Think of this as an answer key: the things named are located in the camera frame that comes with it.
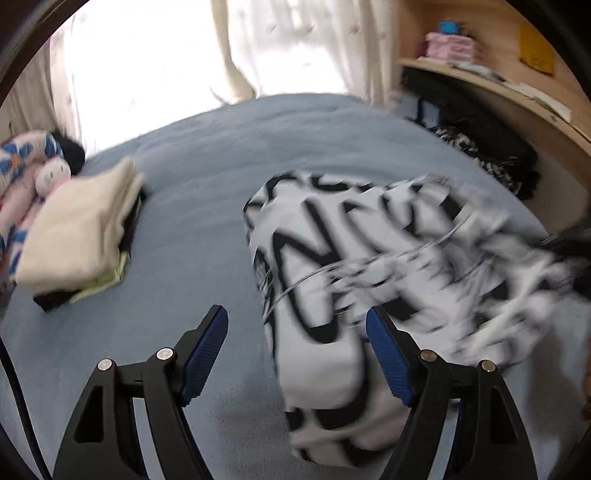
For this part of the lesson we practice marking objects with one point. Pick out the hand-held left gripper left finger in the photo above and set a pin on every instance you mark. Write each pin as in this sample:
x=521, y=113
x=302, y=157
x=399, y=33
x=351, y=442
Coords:
x=203, y=353

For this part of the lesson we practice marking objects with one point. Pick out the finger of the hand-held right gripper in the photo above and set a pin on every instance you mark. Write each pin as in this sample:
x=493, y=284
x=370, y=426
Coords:
x=568, y=247

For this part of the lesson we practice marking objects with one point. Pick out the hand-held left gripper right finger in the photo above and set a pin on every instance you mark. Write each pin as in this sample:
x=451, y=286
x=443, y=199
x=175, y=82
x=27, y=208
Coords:
x=388, y=357

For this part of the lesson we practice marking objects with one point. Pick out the black and white printed jacket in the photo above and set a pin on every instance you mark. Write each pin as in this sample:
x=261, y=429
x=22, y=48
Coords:
x=323, y=277

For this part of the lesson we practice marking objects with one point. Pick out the black clothes pile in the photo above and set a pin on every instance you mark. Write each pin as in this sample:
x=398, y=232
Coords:
x=71, y=152

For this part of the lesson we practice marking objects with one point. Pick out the light green folded cloth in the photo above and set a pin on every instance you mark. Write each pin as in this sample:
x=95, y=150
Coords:
x=106, y=281

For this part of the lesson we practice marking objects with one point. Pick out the black white speckled cloth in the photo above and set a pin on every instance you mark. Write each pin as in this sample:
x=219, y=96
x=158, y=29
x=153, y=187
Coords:
x=466, y=147

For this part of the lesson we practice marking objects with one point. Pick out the papers on shelf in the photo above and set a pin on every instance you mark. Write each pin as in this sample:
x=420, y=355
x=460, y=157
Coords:
x=521, y=87

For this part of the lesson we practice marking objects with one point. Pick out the blue bed sheet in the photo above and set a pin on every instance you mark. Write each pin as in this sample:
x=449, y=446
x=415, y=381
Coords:
x=207, y=184

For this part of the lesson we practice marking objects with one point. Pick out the cream folded cloth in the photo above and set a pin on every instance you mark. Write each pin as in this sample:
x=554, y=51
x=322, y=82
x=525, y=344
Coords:
x=78, y=230

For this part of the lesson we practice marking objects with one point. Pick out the yellow hanging cloth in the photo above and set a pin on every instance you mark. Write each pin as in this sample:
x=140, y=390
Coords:
x=536, y=50

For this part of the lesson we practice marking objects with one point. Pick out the white cardboard box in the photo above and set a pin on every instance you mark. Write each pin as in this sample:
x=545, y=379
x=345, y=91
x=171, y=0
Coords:
x=418, y=110

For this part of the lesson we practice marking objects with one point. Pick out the wooden shelf unit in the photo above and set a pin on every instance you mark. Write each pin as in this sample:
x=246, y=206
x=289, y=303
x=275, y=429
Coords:
x=498, y=27

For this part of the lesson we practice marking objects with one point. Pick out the pink cat plush toy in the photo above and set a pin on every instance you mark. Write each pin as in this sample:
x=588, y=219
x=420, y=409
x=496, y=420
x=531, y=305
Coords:
x=53, y=175

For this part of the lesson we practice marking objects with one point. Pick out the pink drawer organizer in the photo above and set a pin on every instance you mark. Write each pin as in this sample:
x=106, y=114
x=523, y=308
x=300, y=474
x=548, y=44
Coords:
x=450, y=46

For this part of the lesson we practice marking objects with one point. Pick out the small blue box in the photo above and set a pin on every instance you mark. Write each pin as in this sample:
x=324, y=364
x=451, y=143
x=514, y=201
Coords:
x=449, y=27

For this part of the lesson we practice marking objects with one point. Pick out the pink floral quilt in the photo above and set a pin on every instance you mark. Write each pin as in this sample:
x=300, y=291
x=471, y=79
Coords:
x=18, y=157

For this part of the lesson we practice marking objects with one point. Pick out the white patterned curtain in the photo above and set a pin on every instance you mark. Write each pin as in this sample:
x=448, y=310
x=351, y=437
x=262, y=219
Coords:
x=314, y=46

